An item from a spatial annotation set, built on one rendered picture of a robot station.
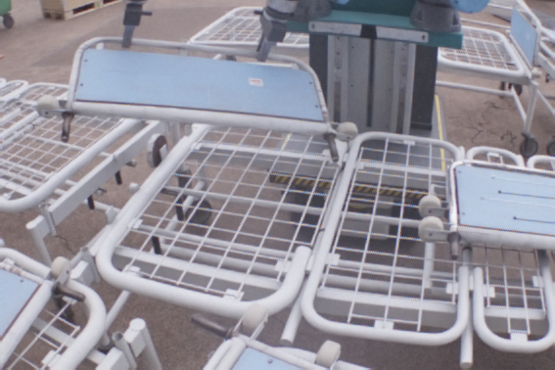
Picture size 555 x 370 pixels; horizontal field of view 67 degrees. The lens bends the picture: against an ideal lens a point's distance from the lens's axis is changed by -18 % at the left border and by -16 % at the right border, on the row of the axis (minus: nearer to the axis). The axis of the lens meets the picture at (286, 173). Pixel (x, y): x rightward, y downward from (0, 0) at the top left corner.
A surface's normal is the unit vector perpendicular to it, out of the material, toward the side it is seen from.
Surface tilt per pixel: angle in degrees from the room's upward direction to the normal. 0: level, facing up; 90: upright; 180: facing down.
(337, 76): 90
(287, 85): 32
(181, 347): 0
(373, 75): 90
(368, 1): 90
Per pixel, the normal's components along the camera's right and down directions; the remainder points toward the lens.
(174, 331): -0.02, -0.84
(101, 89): 0.36, -0.53
